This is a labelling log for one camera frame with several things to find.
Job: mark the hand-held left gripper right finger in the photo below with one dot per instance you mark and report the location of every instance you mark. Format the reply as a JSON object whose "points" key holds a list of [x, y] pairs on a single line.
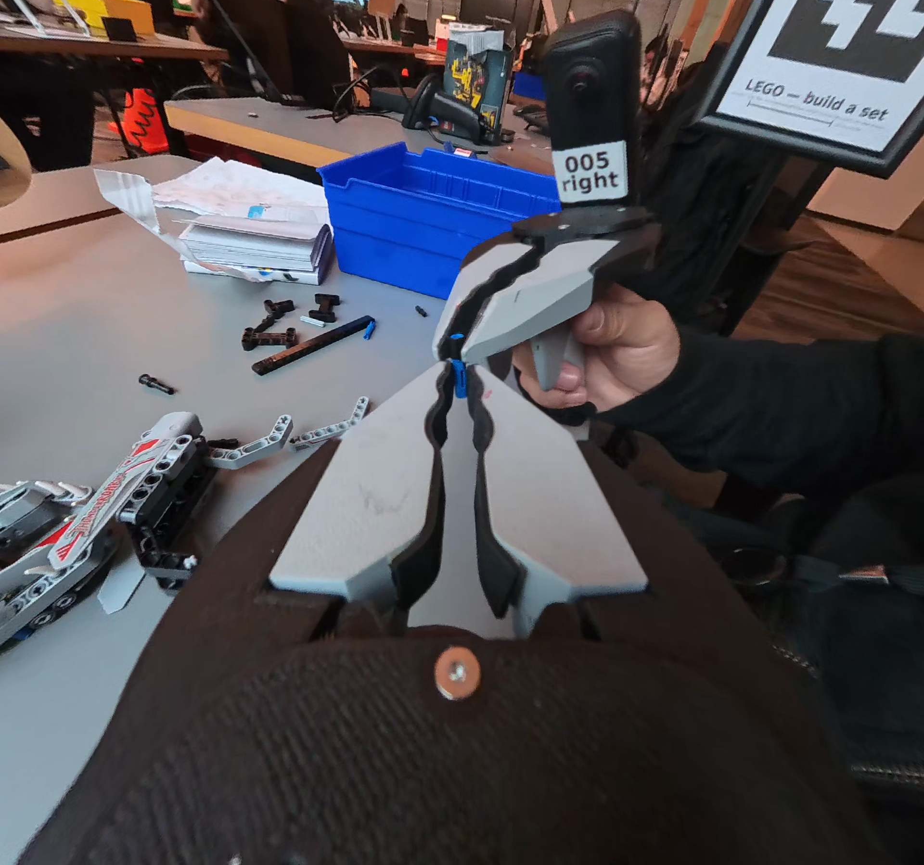
{"points": [[556, 511]]}

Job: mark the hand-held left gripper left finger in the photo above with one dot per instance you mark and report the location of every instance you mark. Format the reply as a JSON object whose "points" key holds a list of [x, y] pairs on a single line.
{"points": [[361, 504]]}

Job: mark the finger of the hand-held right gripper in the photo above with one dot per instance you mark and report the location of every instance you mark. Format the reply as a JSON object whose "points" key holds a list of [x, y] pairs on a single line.
{"points": [[469, 280], [541, 302]]}

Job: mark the blue lego axle pin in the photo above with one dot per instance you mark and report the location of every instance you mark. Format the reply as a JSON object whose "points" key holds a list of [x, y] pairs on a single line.
{"points": [[457, 378]]}

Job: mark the person's right forearm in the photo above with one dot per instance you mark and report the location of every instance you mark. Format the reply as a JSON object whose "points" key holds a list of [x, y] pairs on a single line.
{"points": [[758, 410]]}

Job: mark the light grey angled lego beam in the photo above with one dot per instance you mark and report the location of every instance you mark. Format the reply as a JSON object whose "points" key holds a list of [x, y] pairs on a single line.
{"points": [[332, 426], [245, 446]]}

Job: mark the black and yellow lego box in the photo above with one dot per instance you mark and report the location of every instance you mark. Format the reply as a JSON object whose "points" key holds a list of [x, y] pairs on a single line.
{"points": [[473, 82]]}

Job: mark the black lego connector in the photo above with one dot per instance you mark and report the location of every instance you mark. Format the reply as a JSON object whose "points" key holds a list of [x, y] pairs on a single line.
{"points": [[279, 307], [328, 307], [268, 338]]}

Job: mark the long black lego beam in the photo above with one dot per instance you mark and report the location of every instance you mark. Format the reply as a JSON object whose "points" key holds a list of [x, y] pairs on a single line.
{"points": [[310, 347]]}

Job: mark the black lego axle pin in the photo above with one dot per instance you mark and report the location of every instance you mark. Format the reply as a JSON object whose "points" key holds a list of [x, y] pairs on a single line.
{"points": [[157, 384]]}

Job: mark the grey lego car model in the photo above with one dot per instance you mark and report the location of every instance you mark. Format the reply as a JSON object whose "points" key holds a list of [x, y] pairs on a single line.
{"points": [[79, 518]]}

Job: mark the person's right hand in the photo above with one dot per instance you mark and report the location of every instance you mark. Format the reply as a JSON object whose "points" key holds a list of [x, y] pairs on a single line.
{"points": [[628, 345]]}

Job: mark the blue plastic bin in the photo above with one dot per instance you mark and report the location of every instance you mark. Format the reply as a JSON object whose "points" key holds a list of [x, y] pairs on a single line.
{"points": [[404, 230]]}

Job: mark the black barcode scanner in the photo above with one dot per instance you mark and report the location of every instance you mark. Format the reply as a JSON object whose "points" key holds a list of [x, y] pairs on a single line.
{"points": [[433, 104]]}

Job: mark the black framed sign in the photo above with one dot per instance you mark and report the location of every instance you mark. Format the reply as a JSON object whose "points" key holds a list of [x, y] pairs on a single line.
{"points": [[816, 85]]}

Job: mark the white printed sheet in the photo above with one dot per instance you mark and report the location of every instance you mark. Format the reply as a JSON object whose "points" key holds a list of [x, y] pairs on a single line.
{"points": [[245, 190]]}

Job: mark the white paper scrap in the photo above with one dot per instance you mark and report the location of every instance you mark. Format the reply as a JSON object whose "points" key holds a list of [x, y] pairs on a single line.
{"points": [[119, 587]]}

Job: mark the torn white paper bag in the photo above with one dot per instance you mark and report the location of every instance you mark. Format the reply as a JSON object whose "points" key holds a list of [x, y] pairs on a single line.
{"points": [[133, 197]]}

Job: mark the orange traffic cone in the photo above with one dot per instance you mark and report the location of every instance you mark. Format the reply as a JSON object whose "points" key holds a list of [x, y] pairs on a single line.
{"points": [[141, 122]]}

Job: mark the clear acrylic stand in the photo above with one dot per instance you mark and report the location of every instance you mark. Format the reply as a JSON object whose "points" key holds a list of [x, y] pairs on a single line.
{"points": [[36, 6]]}

